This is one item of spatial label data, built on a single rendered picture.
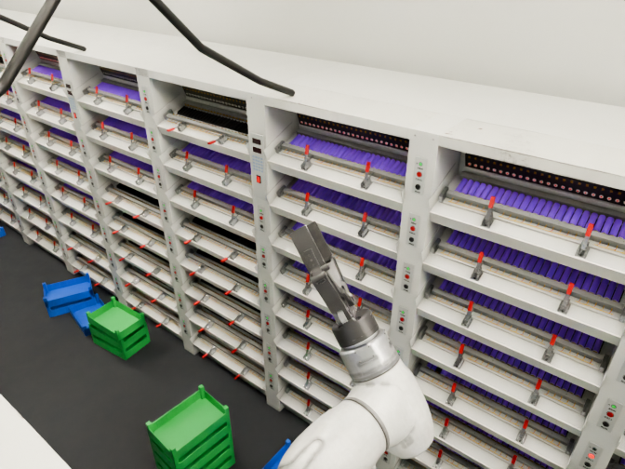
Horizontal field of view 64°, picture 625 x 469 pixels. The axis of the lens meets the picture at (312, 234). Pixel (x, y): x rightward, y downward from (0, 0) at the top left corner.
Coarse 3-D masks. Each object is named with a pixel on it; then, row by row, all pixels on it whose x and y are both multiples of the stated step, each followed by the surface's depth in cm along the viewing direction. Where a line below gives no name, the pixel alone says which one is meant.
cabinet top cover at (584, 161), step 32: (288, 96) 182; (320, 96) 182; (352, 96) 182; (384, 128) 156; (480, 128) 150; (512, 128) 150; (512, 160) 135; (544, 160) 130; (576, 160) 129; (608, 160) 129
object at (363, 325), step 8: (352, 312) 83; (360, 312) 85; (368, 312) 83; (352, 320) 81; (360, 320) 81; (368, 320) 82; (336, 328) 83; (344, 328) 81; (352, 328) 81; (360, 328) 81; (368, 328) 82; (376, 328) 83; (336, 336) 83; (344, 336) 82; (352, 336) 81; (360, 336) 81; (368, 336) 81; (344, 344) 82; (352, 344) 82
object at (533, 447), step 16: (416, 368) 198; (432, 400) 193; (464, 416) 185; (480, 416) 184; (496, 432) 179; (512, 432) 177; (528, 432) 176; (528, 448) 173; (544, 448) 172; (560, 448) 171; (560, 464) 167
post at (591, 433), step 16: (624, 336) 136; (624, 352) 137; (608, 368) 143; (608, 384) 144; (624, 384) 141; (624, 400) 143; (592, 416) 152; (624, 416) 145; (592, 432) 154; (608, 432) 150; (576, 448) 160; (608, 448) 153; (576, 464) 163
